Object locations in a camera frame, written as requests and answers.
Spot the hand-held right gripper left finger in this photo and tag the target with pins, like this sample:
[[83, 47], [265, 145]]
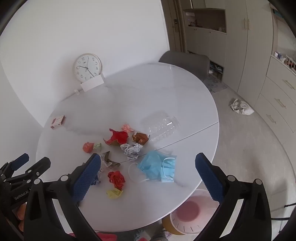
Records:
[[86, 178]]

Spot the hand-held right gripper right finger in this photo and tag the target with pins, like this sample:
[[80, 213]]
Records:
[[208, 178]]

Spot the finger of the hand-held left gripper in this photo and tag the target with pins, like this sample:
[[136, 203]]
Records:
[[20, 161], [39, 166]]

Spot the patterned wrapper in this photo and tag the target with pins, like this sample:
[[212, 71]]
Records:
[[109, 162]]

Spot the small red paper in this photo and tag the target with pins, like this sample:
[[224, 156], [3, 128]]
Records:
[[116, 179]]

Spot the red orange paper ball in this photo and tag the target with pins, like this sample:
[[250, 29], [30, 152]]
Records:
[[87, 147]]

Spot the yellow paper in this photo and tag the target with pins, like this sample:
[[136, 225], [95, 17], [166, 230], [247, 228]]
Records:
[[114, 193]]

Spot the white bin with yellow base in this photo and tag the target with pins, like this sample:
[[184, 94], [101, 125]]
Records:
[[192, 208]]

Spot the pale green paper ball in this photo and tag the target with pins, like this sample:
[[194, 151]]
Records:
[[98, 146]]

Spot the large red paper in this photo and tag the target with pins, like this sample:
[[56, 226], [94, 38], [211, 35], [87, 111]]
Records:
[[118, 138]]

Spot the white grey paper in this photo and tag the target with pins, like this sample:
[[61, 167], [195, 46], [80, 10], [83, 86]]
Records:
[[131, 150]]

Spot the blue face mask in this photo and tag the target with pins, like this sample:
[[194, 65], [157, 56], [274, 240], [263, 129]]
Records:
[[155, 168]]

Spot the pink paper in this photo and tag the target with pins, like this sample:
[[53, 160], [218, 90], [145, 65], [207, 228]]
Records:
[[128, 128]]

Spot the brown foil wrapper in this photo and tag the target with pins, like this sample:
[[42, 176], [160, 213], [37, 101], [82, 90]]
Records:
[[140, 138]]

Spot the clear plastic bottle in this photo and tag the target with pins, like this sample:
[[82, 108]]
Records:
[[161, 127]]

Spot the person's left hand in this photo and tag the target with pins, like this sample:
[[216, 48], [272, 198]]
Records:
[[20, 212]]

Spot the red and white small box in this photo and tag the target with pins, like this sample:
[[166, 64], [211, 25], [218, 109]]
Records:
[[57, 122]]

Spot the pink fleece garment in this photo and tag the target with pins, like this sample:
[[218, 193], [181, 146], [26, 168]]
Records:
[[106, 236]]

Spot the white tote bag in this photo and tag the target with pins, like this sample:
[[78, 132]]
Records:
[[240, 107]]

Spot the grey patterned rug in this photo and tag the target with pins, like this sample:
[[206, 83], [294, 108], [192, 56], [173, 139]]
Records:
[[214, 84]]

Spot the white card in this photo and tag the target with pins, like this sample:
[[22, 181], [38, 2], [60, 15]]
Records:
[[92, 83]]

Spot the grey chair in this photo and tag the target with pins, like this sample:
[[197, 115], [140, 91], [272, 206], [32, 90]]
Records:
[[185, 62]]

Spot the beige tall cabinet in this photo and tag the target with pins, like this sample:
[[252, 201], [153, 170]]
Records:
[[245, 46]]

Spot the white dish rack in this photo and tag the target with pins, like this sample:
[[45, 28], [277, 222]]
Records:
[[289, 60]]

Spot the round white wall clock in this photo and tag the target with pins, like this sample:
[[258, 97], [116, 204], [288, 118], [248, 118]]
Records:
[[87, 67]]

